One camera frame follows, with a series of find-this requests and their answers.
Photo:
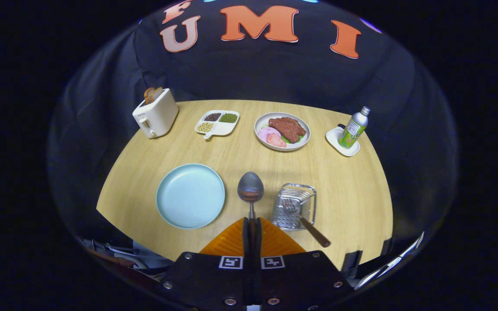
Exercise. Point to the light blue plate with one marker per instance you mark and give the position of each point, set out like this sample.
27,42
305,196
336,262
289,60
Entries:
190,196

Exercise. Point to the brown toast slices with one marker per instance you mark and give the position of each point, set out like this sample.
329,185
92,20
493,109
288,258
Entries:
151,95

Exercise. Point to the small white square dish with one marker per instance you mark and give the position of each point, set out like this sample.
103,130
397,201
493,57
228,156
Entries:
334,139

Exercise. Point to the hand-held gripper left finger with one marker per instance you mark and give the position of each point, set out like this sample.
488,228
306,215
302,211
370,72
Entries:
205,278

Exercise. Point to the green lettuce leaf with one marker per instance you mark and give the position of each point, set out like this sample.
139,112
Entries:
300,139

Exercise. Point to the pale pink ham slice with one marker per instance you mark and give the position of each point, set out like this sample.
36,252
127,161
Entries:
265,131

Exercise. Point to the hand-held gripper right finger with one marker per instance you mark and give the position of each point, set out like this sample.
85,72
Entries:
296,278

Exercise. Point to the white divided dish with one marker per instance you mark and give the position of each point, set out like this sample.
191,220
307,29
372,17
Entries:
223,128

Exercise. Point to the pink red sausage slice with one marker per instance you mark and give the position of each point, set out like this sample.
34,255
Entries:
276,141

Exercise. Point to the white toaster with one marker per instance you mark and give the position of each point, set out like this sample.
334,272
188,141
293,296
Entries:
158,116

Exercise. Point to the yellow soybeans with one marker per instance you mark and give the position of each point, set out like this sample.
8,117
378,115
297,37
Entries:
205,127

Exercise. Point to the white round food plate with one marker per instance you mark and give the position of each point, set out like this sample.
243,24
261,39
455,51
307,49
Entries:
262,121

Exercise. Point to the silver bottle with green label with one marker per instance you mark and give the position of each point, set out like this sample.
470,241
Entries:
352,129

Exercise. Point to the dark brown beans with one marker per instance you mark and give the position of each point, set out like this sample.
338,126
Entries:
212,117

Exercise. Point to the brown meat steak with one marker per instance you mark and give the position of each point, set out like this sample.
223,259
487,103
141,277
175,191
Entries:
288,128

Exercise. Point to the perforated metal basket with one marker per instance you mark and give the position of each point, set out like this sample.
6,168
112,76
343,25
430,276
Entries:
283,216

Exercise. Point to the green mung beans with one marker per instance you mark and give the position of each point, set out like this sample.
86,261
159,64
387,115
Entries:
228,118

